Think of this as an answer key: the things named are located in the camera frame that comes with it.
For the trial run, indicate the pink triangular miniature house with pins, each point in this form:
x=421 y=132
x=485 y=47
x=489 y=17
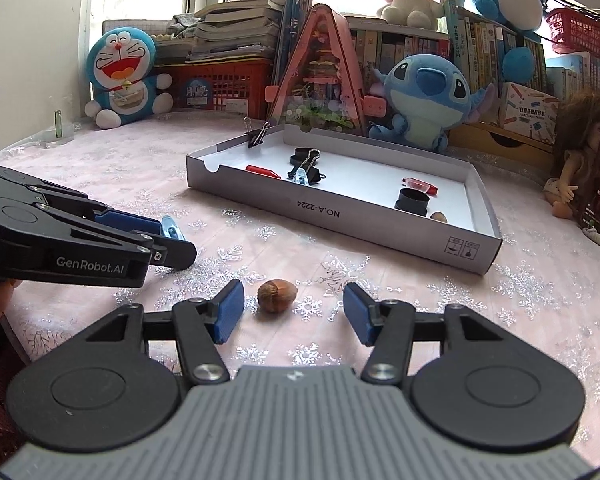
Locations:
x=323 y=84

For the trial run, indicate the light blue hair clip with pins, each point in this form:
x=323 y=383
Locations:
x=299 y=176
x=170 y=229

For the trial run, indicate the Stitch plush toy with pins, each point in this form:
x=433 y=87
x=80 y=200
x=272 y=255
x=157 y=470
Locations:
x=429 y=96

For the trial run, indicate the row of upright books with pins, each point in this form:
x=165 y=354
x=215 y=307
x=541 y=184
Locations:
x=477 y=46

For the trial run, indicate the brown haired doll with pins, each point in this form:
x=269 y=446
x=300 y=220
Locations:
x=577 y=138

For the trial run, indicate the blue plush on shelf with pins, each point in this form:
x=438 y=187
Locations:
x=524 y=18

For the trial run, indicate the red plastic crate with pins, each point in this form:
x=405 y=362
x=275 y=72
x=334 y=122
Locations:
x=234 y=86

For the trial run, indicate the Doraemon plush toy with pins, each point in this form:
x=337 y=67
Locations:
x=118 y=67

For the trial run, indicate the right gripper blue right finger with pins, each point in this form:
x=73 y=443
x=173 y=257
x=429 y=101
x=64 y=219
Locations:
x=362 y=312

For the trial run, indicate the red clear clip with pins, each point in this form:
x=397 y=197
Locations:
x=420 y=185

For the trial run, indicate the small binder clip on tray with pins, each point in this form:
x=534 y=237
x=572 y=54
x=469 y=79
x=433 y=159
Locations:
x=255 y=134

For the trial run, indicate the white cardboard box tray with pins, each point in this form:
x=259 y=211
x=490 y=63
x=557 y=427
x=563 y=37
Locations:
x=363 y=181

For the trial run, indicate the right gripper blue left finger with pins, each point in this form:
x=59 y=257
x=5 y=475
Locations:
x=228 y=305

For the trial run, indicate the stack of books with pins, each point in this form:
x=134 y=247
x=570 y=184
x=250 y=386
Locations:
x=231 y=29

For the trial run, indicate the black round cap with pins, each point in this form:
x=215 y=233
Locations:
x=413 y=201

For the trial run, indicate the white patterned carton box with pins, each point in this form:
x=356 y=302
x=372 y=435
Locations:
x=528 y=112

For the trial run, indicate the wooden drawer box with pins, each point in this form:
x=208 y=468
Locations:
x=493 y=140

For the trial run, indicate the red basket on shelf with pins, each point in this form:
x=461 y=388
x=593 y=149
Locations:
x=572 y=30

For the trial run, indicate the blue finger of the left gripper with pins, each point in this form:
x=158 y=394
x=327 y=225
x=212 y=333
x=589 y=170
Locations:
x=125 y=221

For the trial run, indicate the large black binder clip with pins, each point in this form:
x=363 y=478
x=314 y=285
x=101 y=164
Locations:
x=307 y=158

